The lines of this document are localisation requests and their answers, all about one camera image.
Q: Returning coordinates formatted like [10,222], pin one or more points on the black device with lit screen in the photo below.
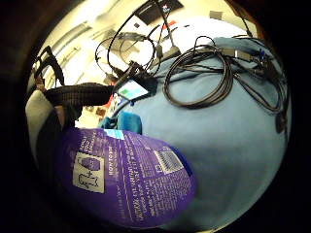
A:
[132,89]

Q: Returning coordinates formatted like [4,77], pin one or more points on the light blue tablecloth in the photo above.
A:
[226,145]

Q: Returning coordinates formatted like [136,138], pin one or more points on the purple printed packet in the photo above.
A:
[129,181]

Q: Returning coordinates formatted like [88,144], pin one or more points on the teal blue cloth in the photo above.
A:
[129,123]

